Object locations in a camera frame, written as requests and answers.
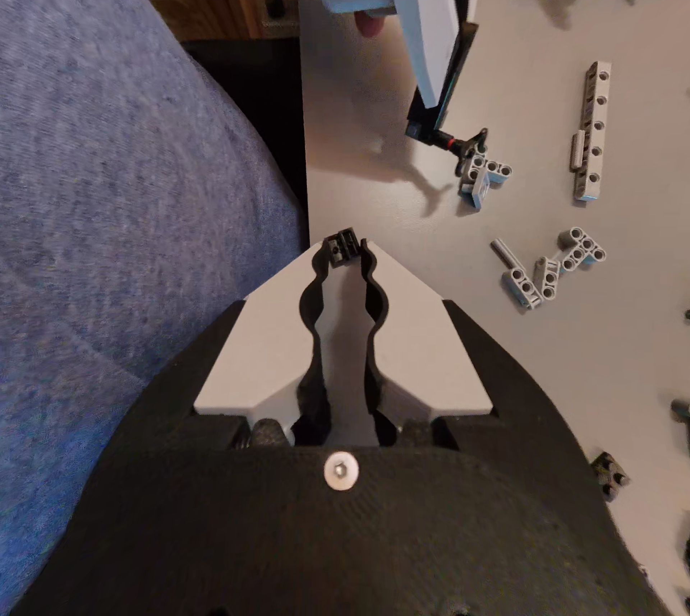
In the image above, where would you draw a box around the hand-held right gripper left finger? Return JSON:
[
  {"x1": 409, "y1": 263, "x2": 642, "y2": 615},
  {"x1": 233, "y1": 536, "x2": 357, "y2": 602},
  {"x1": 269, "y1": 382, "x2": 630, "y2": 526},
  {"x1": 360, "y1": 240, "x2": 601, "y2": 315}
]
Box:
[{"x1": 193, "y1": 240, "x2": 331, "y2": 445}]

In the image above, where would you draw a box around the person's blue sweater torso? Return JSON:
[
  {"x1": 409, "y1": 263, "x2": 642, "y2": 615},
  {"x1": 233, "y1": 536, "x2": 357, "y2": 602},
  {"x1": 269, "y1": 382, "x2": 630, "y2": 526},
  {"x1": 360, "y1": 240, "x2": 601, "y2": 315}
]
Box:
[{"x1": 0, "y1": 0, "x2": 309, "y2": 614}]

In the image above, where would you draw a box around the small black lego piece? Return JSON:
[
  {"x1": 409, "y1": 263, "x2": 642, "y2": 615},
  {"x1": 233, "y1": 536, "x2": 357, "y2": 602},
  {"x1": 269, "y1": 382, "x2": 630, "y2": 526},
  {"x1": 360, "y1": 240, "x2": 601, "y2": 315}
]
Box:
[{"x1": 589, "y1": 451, "x2": 631, "y2": 502}]

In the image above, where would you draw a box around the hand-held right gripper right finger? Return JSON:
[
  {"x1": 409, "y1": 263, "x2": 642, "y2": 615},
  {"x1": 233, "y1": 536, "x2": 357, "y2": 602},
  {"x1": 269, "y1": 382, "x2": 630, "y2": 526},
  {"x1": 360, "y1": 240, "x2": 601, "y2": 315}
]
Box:
[{"x1": 360, "y1": 239, "x2": 494, "y2": 447}]

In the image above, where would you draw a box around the black lego connector red pin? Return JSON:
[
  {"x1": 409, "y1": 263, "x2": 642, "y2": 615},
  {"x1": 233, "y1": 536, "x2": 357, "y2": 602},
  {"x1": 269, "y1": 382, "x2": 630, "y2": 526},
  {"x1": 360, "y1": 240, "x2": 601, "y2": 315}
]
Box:
[{"x1": 431, "y1": 127, "x2": 489, "y2": 179}]

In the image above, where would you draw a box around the group of light grey lego pieces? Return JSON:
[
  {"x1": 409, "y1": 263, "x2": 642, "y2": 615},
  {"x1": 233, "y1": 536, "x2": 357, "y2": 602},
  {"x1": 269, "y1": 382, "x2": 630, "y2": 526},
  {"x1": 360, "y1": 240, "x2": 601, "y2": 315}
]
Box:
[{"x1": 458, "y1": 61, "x2": 613, "y2": 311}]

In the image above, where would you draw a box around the black curved lego tile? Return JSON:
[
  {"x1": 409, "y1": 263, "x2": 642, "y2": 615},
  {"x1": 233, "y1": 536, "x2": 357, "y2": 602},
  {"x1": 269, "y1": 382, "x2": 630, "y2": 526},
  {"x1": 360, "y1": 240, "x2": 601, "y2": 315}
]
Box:
[{"x1": 325, "y1": 228, "x2": 362, "y2": 268}]

